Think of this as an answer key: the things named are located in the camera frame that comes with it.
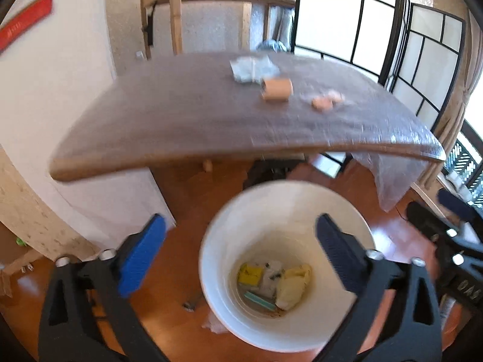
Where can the pale yellow cloth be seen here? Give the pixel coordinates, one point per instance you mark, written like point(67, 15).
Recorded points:
point(294, 286)

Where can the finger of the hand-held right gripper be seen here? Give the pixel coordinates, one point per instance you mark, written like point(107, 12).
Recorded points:
point(426, 218)
point(454, 201)

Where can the grey duvet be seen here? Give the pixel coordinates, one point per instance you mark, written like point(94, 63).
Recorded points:
point(272, 46)

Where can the clear crumpled plastic bag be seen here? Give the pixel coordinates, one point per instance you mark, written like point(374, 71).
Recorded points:
point(251, 68)

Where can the red wall banner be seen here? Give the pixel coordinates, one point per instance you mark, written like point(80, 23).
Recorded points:
point(22, 22)

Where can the small metal object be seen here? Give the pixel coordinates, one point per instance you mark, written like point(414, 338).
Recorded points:
point(190, 304)

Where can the teal rectangular block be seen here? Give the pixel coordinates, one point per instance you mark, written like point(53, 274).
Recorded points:
point(260, 301)

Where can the black framed folding screen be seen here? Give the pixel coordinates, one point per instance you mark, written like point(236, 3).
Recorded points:
point(373, 34)

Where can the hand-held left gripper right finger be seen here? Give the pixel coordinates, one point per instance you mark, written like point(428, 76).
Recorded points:
point(339, 260)

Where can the beige puff in clear packet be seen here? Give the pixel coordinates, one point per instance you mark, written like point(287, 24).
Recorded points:
point(324, 102)

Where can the beige curtain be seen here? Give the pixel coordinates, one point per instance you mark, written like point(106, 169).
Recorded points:
point(464, 94)

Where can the brown tape roll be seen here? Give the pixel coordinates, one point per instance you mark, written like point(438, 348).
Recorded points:
point(277, 90)

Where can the white windowsill items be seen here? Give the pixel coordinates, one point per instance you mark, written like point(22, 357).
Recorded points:
point(458, 184)

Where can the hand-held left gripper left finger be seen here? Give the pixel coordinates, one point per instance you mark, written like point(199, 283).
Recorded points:
point(141, 256)

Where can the white plastic bucket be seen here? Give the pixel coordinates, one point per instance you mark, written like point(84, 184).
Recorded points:
point(234, 226)

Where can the wooden table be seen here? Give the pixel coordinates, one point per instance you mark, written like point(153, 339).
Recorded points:
point(169, 120)

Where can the dark balcony railing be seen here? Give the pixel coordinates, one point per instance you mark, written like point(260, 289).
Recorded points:
point(466, 162)

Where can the yellow sponge piece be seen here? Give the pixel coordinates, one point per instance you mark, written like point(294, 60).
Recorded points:
point(249, 273)

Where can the dark object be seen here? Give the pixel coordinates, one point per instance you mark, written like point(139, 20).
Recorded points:
point(264, 173)

